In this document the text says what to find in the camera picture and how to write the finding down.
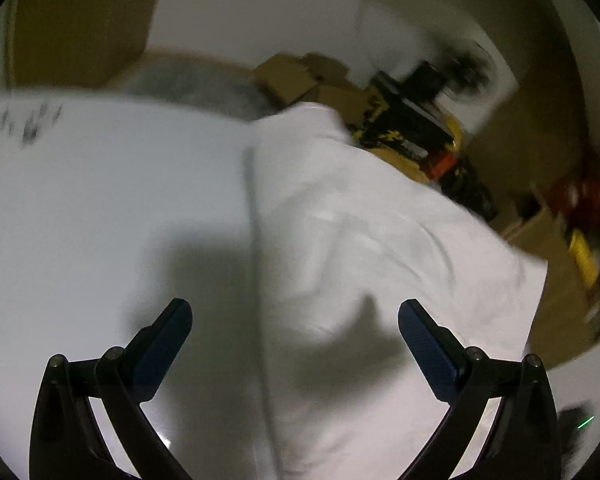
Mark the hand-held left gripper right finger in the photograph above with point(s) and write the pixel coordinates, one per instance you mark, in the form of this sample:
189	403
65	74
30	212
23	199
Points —
425	345

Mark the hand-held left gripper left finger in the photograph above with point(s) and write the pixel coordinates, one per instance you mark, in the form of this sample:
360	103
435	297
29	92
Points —
162	345

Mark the white garment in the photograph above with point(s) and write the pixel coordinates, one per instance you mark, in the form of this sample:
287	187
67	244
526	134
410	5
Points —
380	240

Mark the open cardboard box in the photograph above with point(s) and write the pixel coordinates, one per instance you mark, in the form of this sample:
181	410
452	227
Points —
545	230

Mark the yellow object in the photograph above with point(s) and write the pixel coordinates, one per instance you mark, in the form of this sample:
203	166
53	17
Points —
582	255

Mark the red object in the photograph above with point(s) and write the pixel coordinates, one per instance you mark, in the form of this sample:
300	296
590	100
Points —
580	191

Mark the yellow black machine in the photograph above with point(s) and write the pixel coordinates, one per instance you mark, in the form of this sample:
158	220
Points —
405	125

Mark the grey cloth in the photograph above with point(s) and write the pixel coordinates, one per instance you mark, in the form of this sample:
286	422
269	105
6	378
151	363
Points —
195	85

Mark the dark fan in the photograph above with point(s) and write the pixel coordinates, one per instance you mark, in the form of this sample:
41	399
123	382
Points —
465	70

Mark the brown cardboard box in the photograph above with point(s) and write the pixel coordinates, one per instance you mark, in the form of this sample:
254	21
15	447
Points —
300	75

